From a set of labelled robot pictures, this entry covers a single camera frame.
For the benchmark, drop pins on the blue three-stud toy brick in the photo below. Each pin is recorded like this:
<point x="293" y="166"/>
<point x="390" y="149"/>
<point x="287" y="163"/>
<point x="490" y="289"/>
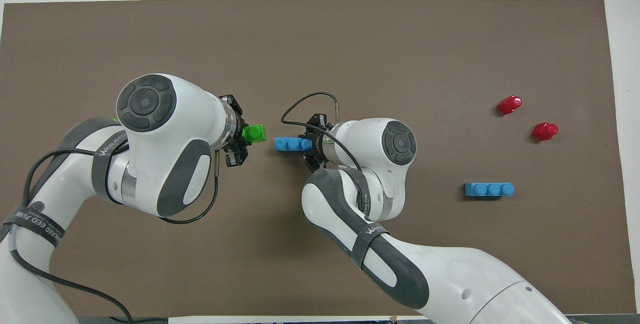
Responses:
<point x="290" y="144"/>
<point x="489" y="189"/>

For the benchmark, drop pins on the brown table mat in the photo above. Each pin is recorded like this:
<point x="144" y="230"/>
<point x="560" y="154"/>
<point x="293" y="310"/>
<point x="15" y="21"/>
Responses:
<point x="320" y="39"/>

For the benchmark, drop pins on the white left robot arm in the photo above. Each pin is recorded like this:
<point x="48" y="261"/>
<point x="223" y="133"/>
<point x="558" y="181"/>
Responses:
<point x="160" y="134"/>

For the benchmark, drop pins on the red single-stud toy brick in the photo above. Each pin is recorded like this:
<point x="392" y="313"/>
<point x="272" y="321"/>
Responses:
<point x="509" y="105"/>
<point x="544" y="131"/>

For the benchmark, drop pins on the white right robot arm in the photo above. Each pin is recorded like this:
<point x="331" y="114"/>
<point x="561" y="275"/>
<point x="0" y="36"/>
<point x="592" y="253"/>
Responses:
<point x="380" y="174"/>

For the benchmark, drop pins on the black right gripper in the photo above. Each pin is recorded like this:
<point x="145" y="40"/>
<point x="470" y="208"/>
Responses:
<point x="318" y="144"/>

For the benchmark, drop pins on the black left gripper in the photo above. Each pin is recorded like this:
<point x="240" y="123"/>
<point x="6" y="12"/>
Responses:
<point x="234" y="134"/>

